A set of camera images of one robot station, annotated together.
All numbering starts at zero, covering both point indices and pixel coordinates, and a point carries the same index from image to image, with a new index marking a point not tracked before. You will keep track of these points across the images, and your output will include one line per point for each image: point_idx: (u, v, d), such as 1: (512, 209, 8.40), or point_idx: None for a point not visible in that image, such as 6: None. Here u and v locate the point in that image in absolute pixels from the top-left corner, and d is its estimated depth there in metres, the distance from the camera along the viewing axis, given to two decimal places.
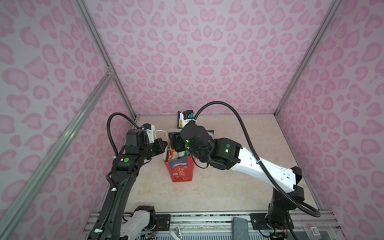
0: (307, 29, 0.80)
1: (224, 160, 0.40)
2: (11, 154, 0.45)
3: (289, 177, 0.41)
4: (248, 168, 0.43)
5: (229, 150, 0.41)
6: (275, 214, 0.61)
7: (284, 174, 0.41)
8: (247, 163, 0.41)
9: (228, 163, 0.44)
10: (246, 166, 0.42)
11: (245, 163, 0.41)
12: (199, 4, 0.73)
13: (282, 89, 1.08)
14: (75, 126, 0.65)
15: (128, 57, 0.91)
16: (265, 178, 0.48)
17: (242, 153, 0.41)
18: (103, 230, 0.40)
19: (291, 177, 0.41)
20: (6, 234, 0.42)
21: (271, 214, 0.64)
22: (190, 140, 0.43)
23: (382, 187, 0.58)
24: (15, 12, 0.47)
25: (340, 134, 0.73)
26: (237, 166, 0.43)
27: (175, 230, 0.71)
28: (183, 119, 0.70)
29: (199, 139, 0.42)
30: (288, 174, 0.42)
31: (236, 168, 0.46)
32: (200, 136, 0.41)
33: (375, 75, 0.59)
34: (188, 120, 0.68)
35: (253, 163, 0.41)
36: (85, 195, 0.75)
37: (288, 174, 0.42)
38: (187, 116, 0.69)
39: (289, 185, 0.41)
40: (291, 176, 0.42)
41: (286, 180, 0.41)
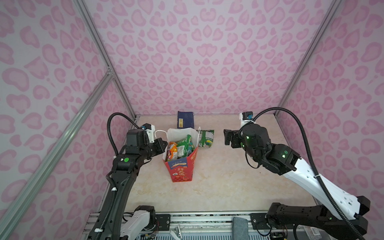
0: (307, 29, 0.80)
1: (278, 164, 0.43)
2: (11, 154, 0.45)
3: (351, 203, 0.38)
4: (303, 180, 0.42)
5: (286, 156, 0.43)
6: (289, 216, 0.58)
7: (346, 199, 0.38)
8: (303, 174, 0.41)
9: (283, 169, 0.44)
10: (302, 177, 0.42)
11: (302, 174, 0.41)
12: (199, 4, 0.73)
13: (282, 89, 1.08)
14: (75, 126, 0.65)
15: (128, 57, 0.91)
16: (321, 198, 0.42)
17: (299, 164, 0.42)
18: (103, 229, 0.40)
19: (354, 204, 0.38)
20: (6, 234, 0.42)
21: (283, 214, 0.61)
22: (250, 137, 0.47)
23: (382, 187, 0.58)
24: (15, 12, 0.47)
25: (340, 134, 0.74)
26: (291, 174, 0.43)
27: (175, 230, 0.71)
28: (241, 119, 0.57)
29: (260, 138, 0.46)
30: (351, 200, 0.38)
31: (289, 175, 0.44)
32: (262, 136, 0.45)
33: (375, 75, 0.59)
34: (247, 122, 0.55)
35: (310, 176, 0.41)
36: (85, 195, 0.75)
37: (350, 200, 0.38)
38: (246, 117, 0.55)
39: (349, 212, 0.38)
40: (355, 203, 0.38)
41: (346, 205, 0.38)
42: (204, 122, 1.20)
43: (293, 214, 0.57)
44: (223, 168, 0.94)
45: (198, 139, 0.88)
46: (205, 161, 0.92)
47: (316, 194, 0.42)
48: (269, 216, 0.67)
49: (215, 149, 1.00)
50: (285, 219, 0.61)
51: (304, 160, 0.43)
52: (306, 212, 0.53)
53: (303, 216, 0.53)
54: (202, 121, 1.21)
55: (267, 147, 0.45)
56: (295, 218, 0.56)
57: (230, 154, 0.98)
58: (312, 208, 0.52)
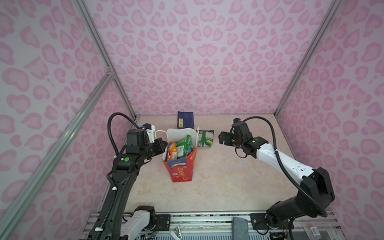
0: (307, 29, 0.80)
1: (250, 149, 0.61)
2: (11, 154, 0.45)
3: (304, 170, 0.45)
4: (266, 156, 0.57)
5: (256, 141, 0.59)
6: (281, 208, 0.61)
7: (298, 167, 0.47)
8: (264, 150, 0.56)
9: (254, 152, 0.62)
10: (263, 153, 0.57)
11: (263, 150, 0.57)
12: (199, 4, 0.73)
13: (282, 89, 1.08)
14: (75, 126, 0.65)
15: (128, 57, 0.91)
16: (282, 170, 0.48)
17: (265, 145, 0.57)
18: (103, 229, 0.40)
19: (305, 170, 0.45)
20: (6, 234, 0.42)
21: (276, 207, 0.63)
22: (234, 128, 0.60)
23: (382, 187, 0.58)
24: (15, 12, 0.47)
25: (340, 134, 0.74)
26: (260, 154, 0.59)
27: (175, 230, 0.71)
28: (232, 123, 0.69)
29: (240, 129, 0.66)
30: (304, 168, 0.46)
31: (260, 156, 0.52)
32: (241, 128, 0.65)
33: (375, 75, 0.59)
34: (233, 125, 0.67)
35: (270, 152, 0.54)
36: (85, 195, 0.75)
37: (304, 168, 0.46)
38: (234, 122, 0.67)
39: (298, 175, 0.46)
40: (307, 170, 0.45)
41: (296, 171, 0.47)
42: (204, 122, 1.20)
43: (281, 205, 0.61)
44: (223, 168, 0.94)
45: (197, 139, 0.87)
46: (205, 162, 0.92)
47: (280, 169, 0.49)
48: (269, 212, 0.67)
49: (215, 149, 1.00)
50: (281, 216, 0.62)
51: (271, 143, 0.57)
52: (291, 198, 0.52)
53: (288, 202, 0.56)
54: (202, 121, 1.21)
55: (246, 136, 0.64)
56: (283, 208, 0.60)
57: (230, 154, 0.98)
58: None
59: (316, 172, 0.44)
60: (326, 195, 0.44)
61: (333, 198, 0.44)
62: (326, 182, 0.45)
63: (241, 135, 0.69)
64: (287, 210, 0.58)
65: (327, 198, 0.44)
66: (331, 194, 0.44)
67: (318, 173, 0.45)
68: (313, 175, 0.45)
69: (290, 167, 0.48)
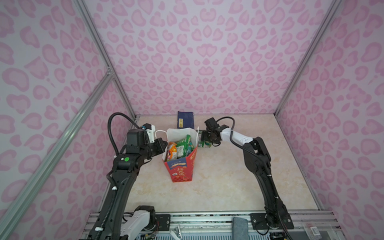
0: (307, 29, 0.80)
1: (217, 134, 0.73)
2: (11, 154, 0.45)
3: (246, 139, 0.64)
4: (225, 134, 0.77)
5: (220, 127, 0.78)
6: (266, 197, 0.67)
7: (243, 139, 0.65)
8: (223, 131, 0.77)
9: (219, 135, 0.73)
10: (223, 133, 0.78)
11: (223, 131, 0.77)
12: (199, 4, 0.73)
13: (282, 89, 1.08)
14: (75, 126, 0.65)
15: (128, 57, 0.91)
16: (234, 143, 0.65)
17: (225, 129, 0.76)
18: (104, 228, 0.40)
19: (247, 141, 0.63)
20: (6, 234, 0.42)
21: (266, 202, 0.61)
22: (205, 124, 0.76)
23: (382, 187, 0.58)
24: (15, 12, 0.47)
25: (340, 134, 0.73)
26: (223, 136, 0.79)
27: (175, 230, 0.71)
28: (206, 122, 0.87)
29: (208, 121, 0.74)
30: (248, 138, 0.64)
31: (223, 137, 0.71)
32: (210, 120, 0.88)
33: (375, 75, 0.59)
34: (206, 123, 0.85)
35: (226, 131, 0.75)
36: (85, 195, 0.75)
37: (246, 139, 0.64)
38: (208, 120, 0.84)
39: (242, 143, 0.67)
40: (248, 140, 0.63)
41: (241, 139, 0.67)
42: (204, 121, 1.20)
43: (263, 193, 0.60)
44: (223, 168, 0.94)
45: (197, 139, 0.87)
46: (205, 161, 0.92)
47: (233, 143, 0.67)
48: (269, 212, 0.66)
49: (215, 149, 1.00)
50: (272, 205, 0.65)
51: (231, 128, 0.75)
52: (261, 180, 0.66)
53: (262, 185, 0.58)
54: (202, 121, 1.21)
55: (214, 126, 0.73)
56: (265, 194, 0.67)
57: (230, 154, 0.98)
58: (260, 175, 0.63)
59: (254, 139, 0.63)
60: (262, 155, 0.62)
61: (269, 156, 0.62)
62: (260, 144, 0.66)
63: (210, 126, 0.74)
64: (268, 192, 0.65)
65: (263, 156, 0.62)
66: (267, 154, 0.62)
67: (254, 139, 0.63)
68: (253, 142, 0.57)
69: (239, 139, 0.69)
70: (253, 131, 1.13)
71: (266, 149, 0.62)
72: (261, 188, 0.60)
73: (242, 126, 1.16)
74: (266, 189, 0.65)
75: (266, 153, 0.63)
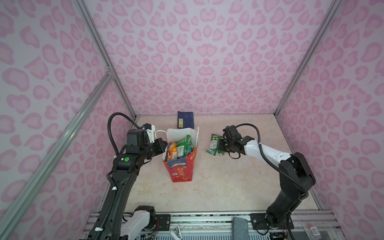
0: (307, 29, 0.80)
1: (239, 146, 0.67)
2: (11, 154, 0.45)
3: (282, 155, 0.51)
4: (251, 148, 0.63)
5: (244, 139, 0.66)
6: (278, 206, 0.62)
7: (278, 154, 0.52)
8: (249, 144, 0.63)
9: (242, 149, 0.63)
10: (249, 146, 0.64)
11: (249, 144, 0.63)
12: (199, 4, 0.73)
13: (282, 89, 1.08)
14: (75, 126, 0.65)
15: (128, 57, 0.91)
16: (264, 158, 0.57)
17: (249, 141, 0.64)
18: (104, 229, 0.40)
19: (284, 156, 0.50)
20: (6, 234, 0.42)
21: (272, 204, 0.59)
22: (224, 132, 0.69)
23: (382, 187, 0.58)
24: (15, 12, 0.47)
25: (340, 134, 0.74)
26: (246, 149, 0.66)
27: (175, 230, 0.71)
28: None
29: (229, 130, 0.75)
30: (283, 155, 0.51)
31: (247, 150, 0.66)
32: (230, 129, 0.74)
33: (375, 75, 0.59)
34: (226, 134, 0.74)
35: (254, 145, 0.61)
36: (85, 195, 0.75)
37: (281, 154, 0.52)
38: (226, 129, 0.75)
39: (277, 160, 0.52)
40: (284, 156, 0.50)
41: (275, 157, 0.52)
42: (204, 122, 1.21)
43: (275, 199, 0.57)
44: (223, 168, 0.94)
45: (197, 139, 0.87)
46: (205, 161, 0.92)
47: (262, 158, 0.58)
48: (269, 212, 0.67)
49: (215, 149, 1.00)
50: (280, 214, 0.62)
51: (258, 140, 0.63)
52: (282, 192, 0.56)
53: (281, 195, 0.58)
54: (201, 121, 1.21)
55: (235, 136, 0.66)
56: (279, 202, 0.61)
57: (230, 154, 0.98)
58: None
59: (293, 156, 0.49)
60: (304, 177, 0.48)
61: (312, 179, 0.48)
62: (303, 164, 0.51)
63: (231, 136, 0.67)
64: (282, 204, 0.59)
65: (305, 179, 0.47)
66: (310, 176, 0.48)
67: (295, 156, 0.50)
68: (290, 159, 0.49)
69: (271, 155, 0.54)
70: (253, 131, 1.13)
71: (309, 169, 0.48)
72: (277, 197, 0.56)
73: (243, 126, 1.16)
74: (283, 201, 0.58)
75: (309, 174, 0.49)
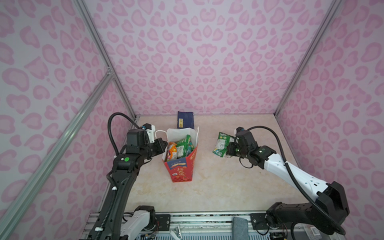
0: (307, 29, 0.80)
1: (258, 159, 0.57)
2: (11, 154, 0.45)
3: (317, 184, 0.43)
4: (275, 167, 0.53)
5: (263, 152, 0.56)
6: (285, 214, 0.60)
7: (311, 181, 0.45)
8: (273, 162, 0.53)
9: (261, 162, 0.58)
10: (273, 164, 0.54)
11: (272, 162, 0.53)
12: (199, 4, 0.73)
13: (282, 89, 1.08)
14: (75, 126, 0.65)
15: (128, 57, 0.91)
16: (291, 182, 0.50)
17: (273, 156, 0.54)
18: (104, 228, 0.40)
19: (319, 185, 0.43)
20: (6, 234, 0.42)
21: (279, 209, 0.63)
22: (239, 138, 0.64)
23: (382, 187, 0.58)
24: (15, 12, 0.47)
25: (340, 134, 0.74)
26: (268, 166, 0.56)
27: (175, 230, 0.71)
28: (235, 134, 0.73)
29: (245, 138, 0.63)
30: (317, 182, 0.44)
31: (268, 167, 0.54)
32: (246, 137, 0.62)
33: (375, 75, 0.59)
34: None
35: (280, 164, 0.51)
36: (85, 195, 0.75)
37: (317, 182, 0.44)
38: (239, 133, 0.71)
39: (312, 191, 0.44)
40: (320, 185, 0.43)
41: (309, 185, 0.44)
42: (204, 122, 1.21)
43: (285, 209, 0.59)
44: (223, 168, 0.94)
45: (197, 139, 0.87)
46: (205, 161, 0.92)
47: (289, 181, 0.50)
48: (269, 212, 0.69)
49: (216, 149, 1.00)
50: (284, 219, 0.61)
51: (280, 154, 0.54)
52: (298, 207, 0.54)
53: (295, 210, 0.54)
54: (201, 121, 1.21)
55: (251, 145, 0.61)
56: (288, 213, 0.58)
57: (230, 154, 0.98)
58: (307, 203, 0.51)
59: (330, 186, 0.42)
60: (340, 210, 0.42)
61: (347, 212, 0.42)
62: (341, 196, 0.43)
63: (246, 144, 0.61)
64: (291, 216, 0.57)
65: (342, 214, 0.42)
66: (346, 209, 0.42)
67: (333, 188, 0.42)
68: (326, 190, 0.42)
69: (303, 182, 0.45)
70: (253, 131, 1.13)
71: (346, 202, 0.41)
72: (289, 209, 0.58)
73: (243, 126, 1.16)
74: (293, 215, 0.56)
75: (344, 207, 0.43)
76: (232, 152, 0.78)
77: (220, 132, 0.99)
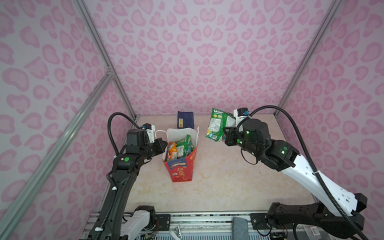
0: (307, 29, 0.80)
1: (277, 161, 0.42)
2: (11, 154, 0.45)
3: (348, 200, 0.38)
4: (302, 177, 0.42)
5: (286, 153, 0.42)
6: (287, 217, 0.59)
7: (343, 196, 0.38)
8: (302, 171, 0.40)
9: (282, 165, 0.43)
10: (301, 174, 0.41)
11: (301, 171, 0.41)
12: (199, 4, 0.73)
13: (282, 89, 1.08)
14: (75, 126, 0.65)
15: (128, 57, 0.91)
16: (319, 195, 0.42)
17: (298, 160, 0.41)
18: (103, 228, 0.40)
19: (351, 201, 0.38)
20: (6, 234, 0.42)
21: (281, 213, 0.62)
22: (250, 131, 0.45)
23: (382, 187, 0.58)
24: (15, 12, 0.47)
25: (340, 134, 0.74)
26: (291, 170, 0.43)
27: (175, 230, 0.71)
28: (237, 116, 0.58)
29: (260, 133, 0.44)
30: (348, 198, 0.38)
31: (288, 172, 0.44)
32: (262, 131, 0.43)
33: (375, 75, 0.59)
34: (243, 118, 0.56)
35: (308, 173, 0.40)
36: (85, 195, 0.75)
37: (347, 197, 0.38)
38: (242, 113, 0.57)
39: (346, 209, 0.38)
40: (351, 201, 0.38)
41: (343, 202, 0.38)
42: (204, 122, 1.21)
43: (288, 212, 0.59)
44: (223, 168, 0.94)
45: (197, 139, 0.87)
46: (205, 161, 0.92)
47: (313, 191, 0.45)
48: (269, 216, 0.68)
49: (216, 148, 1.00)
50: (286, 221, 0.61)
51: (304, 156, 0.42)
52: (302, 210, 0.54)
53: (300, 214, 0.53)
54: (201, 121, 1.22)
55: (266, 142, 0.44)
56: (292, 217, 0.57)
57: (230, 154, 0.98)
58: (310, 206, 0.53)
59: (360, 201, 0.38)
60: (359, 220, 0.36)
61: None
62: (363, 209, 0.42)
63: (261, 140, 0.46)
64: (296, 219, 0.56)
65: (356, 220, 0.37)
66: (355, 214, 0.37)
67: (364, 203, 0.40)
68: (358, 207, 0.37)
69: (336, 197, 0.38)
70: None
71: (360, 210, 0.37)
72: (292, 213, 0.57)
73: None
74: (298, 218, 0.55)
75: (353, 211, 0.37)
76: (232, 142, 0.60)
77: (214, 108, 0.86)
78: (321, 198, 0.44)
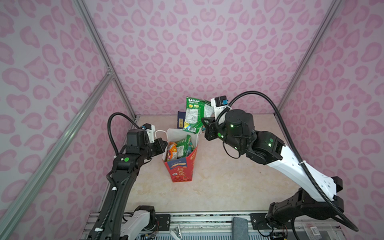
0: (307, 29, 0.80)
1: (264, 154, 0.38)
2: (11, 154, 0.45)
3: (330, 186, 0.38)
4: (289, 168, 0.40)
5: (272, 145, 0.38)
6: (279, 214, 0.61)
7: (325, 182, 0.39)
8: (288, 162, 0.38)
9: (269, 157, 0.40)
10: (288, 165, 0.39)
11: (287, 162, 0.38)
12: (199, 4, 0.73)
13: (282, 89, 1.08)
14: (75, 127, 0.65)
15: (128, 57, 0.91)
16: (303, 183, 0.41)
17: (284, 151, 0.39)
18: (103, 229, 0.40)
19: (332, 187, 0.38)
20: (6, 234, 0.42)
21: (275, 212, 0.63)
22: (234, 125, 0.40)
23: (381, 187, 0.58)
24: (15, 12, 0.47)
25: (340, 134, 0.74)
26: (278, 163, 0.40)
27: (175, 230, 0.71)
28: (215, 106, 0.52)
29: (247, 127, 0.39)
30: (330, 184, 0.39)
31: (275, 164, 0.41)
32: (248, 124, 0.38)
33: (375, 75, 0.59)
34: (222, 108, 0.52)
35: (294, 164, 0.38)
36: (85, 195, 0.75)
37: (329, 183, 0.39)
38: (220, 103, 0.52)
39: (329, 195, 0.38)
40: (332, 186, 0.39)
41: (326, 188, 0.38)
42: None
43: (280, 210, 0.61)
44: (223, 168, 0.94)
45: (197, 139, 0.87)
46: (205, 161, 0.92)
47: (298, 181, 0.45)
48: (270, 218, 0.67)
49: (216, 149, 1.00)
50: (281, 219, 0.62)
51: (289, 147, 0.40)
52: (290, 203, 0.55)
53: (289, 207, 0.55)
54: None
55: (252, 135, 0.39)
56: (283, 212, 0.58)
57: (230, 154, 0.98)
58: (294, 197, 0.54)
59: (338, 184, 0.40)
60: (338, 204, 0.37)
61: None
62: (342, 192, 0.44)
63: (247, 135, 0.42)
64: (288, 214, 0.57)
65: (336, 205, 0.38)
66: None
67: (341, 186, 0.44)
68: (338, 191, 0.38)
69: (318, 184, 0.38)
70: None
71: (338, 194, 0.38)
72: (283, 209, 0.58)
73: None
74: (288, 212, 0.56)
75: None
76: (213, 136, 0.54)
77: (189, 99, 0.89)
78: (304, 186, 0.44)
